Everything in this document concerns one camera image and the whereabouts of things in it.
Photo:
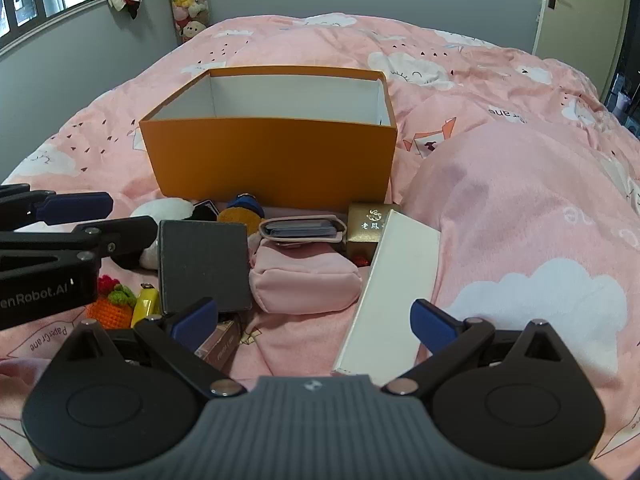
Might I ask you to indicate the pink cloud print blanket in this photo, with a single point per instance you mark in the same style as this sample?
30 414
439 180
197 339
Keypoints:
500 185

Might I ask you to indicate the pink zip pouch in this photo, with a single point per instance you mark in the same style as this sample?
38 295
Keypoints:
305 280

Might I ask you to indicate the small black box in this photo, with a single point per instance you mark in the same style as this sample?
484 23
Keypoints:
206 210

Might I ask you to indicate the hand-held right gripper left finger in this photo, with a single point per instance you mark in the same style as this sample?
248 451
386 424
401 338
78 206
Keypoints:
192 319

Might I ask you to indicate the grey door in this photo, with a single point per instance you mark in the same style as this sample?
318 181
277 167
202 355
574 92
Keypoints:
580 10

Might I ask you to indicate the orange cardboard box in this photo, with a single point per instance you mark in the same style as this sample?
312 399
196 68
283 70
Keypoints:
270 160

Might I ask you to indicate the long white box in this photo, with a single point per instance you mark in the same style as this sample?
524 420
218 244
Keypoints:
395 285

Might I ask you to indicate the gold gift box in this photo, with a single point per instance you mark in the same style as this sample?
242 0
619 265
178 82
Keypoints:
364 230

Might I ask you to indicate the blue and orange plush doll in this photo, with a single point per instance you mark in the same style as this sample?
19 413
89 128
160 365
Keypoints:
240 215

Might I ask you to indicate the pink card holder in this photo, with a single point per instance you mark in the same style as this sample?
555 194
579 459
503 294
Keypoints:
300 230

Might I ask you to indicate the dark furniture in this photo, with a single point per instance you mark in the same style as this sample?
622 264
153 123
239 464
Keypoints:
627 85

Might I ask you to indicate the small yellow object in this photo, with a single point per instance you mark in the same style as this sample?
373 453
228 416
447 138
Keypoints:
145 305

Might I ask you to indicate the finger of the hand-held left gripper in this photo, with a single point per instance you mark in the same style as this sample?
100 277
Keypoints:
115 234
75 208

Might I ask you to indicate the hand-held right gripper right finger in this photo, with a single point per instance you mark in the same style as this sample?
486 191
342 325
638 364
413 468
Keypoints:
431 327

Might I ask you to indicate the orange crochet toy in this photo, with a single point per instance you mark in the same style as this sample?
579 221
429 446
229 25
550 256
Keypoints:
107 311

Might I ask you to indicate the small red object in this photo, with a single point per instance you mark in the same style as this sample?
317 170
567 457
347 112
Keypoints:
361 260

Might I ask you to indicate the white plush toy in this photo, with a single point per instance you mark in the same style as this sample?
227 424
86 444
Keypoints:
162 208

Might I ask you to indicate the dark grey square box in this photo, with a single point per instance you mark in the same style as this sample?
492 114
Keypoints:
205 265

